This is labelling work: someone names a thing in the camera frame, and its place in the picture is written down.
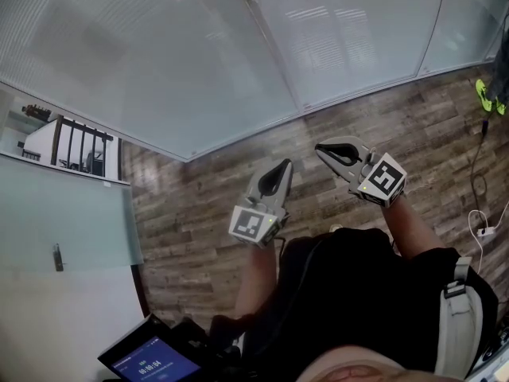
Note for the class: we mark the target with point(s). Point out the person's black shirt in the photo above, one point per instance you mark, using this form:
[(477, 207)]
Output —
[(358, 301)]

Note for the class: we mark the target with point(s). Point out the person's left forearm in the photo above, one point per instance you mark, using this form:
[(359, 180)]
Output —
[(256, 281)]

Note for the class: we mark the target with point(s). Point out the person's right forearm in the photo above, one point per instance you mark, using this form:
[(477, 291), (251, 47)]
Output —
[(409, 229)]

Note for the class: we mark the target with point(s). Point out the black tablet with blue screen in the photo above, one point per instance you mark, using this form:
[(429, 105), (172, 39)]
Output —
[(155, 366)]

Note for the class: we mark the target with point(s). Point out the black tablet holder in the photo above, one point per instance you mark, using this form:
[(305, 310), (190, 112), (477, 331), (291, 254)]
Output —
[(207, 340)]

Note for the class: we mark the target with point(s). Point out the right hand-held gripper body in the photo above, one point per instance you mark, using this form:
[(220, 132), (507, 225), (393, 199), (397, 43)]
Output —
[(383, 179)]

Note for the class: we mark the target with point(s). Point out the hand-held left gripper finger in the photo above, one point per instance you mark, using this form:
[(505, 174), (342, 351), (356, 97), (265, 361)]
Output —
[(286, 189), (268, 181)]

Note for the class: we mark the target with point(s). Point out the frosted glass door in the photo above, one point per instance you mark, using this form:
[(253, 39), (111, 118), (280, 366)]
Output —
[(59, 213)]

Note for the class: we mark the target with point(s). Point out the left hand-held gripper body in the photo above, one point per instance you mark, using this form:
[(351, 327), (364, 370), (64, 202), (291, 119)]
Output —
[(252, 225)]

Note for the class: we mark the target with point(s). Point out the grey metal window post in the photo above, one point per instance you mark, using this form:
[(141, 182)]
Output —
[(278, 58)]

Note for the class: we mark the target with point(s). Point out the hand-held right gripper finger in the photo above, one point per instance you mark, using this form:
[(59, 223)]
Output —
[(352, 141), (340, 169)]

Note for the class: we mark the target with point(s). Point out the black metal railing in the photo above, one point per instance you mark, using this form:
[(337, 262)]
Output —
[(75, 145)]

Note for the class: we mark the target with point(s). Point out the person's face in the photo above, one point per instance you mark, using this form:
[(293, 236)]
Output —
[(358, 366)]

